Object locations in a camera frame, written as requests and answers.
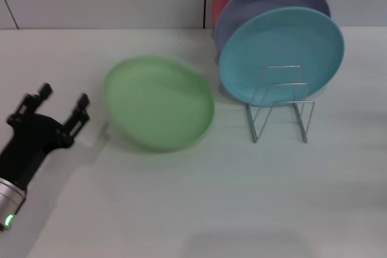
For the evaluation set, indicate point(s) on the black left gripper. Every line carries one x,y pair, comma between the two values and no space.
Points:
33,137

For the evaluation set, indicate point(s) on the teal blue round plate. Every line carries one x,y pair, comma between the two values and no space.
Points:
272,43

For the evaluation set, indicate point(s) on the green round plate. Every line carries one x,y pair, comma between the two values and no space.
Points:
157,107

